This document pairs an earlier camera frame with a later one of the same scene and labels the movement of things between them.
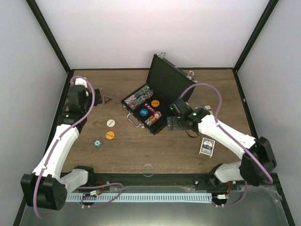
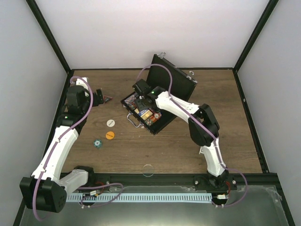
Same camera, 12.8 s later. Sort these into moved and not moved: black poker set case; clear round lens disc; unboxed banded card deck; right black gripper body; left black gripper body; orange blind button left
Moved: unboxed banded card deck; right black gripper body
Not moved: clear round lens disc; left black gripper body; black poker set case; orange blind button left
